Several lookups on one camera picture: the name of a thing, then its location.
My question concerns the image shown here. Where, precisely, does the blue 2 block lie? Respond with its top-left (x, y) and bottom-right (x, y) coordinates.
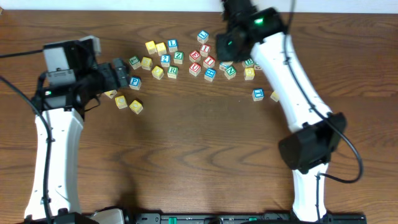
top-left (160, 54), bottom-right (171, 67)

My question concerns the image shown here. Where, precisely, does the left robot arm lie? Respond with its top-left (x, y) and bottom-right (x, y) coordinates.
top-left (24, 35), bottom-right (130, 221)

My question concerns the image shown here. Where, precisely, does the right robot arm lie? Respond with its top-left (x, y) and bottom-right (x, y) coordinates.
top-left (216, 0), bottom-right (346, 222)

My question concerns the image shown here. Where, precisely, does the yellow block lower left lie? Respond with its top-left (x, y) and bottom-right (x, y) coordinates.
top-left (104, 90), bottom-right (117, 99)

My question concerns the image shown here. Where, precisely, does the green L block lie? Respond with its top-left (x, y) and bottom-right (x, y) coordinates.
top-left (129, 56), bottom-right (141, 70)

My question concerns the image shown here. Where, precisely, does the blue D block middle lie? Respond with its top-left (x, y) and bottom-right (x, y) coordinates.
top-left (219, 62), bottom-right (233, 71)

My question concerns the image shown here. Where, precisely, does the blue P block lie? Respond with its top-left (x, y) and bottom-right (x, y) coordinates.
top-left (129, 77), bottom-right (142, 90)

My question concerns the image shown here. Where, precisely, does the yellow block lower middle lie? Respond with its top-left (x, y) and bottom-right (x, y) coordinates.
top-left (115, 96), bottom-right (127, 109)

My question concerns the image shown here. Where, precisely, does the green N block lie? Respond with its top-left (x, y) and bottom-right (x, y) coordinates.
top-left (224, 65), bottom-right (237, 80)

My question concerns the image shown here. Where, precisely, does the yellow block beside L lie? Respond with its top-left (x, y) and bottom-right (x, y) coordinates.
top-left (141, 57), bottom-right (153, 70)

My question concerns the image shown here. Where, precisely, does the yellow block right middle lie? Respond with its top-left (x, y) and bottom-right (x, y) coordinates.
top-left (244, 67), bottom-right (255, 80)

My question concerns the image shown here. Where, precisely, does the blue L block top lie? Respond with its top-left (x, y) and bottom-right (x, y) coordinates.
top-left (197, 30), bottom-right (209, 44)

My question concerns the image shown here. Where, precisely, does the blue l block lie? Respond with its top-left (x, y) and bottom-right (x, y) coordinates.
top-left (167, 39), bottom-right (178, 52)
top-left (197, 30), bottom-right (209, 44)

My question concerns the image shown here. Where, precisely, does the yellow block top left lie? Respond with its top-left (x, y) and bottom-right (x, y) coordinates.
top-left (145, 40), bottom-right (157, 55)

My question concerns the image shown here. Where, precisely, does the blue H block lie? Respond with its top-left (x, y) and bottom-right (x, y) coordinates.
top-left (204, 68), bottom-right (216, 82)

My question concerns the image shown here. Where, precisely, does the yellow block centre left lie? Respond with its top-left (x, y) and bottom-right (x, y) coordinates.
top-left (151, 66), bottom-right (164, 80)

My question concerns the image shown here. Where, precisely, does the yellow block lower right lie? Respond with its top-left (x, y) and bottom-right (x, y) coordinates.
top-left (129, 100), bottom-right (143, 114)

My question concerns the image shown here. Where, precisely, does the red E block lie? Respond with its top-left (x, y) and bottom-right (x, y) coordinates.
top-left (189, 50), bottom-right (201, 63)

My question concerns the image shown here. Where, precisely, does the red U block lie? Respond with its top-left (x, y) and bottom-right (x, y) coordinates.
top-left (188, 62), bottom-right (201, 77)

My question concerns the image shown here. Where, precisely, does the blue T block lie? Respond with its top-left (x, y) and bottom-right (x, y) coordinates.
top-left (252, 88), bottom-right (264, 101)

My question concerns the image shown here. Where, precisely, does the green R block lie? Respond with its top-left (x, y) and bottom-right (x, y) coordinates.
top-left (167, 66), bottom-right (178, 79)

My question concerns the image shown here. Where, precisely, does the blue L block left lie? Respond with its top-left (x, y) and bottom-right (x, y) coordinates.
top-left (167, 39), bottom-right (178, 52)

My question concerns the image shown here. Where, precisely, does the yellow block far right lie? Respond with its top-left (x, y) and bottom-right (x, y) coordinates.
top-left (270, 91), bottom-right (279, 102)

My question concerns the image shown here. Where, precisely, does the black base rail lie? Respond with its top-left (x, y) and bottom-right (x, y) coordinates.
top-left (124, 212), bottom-right (368, 224)

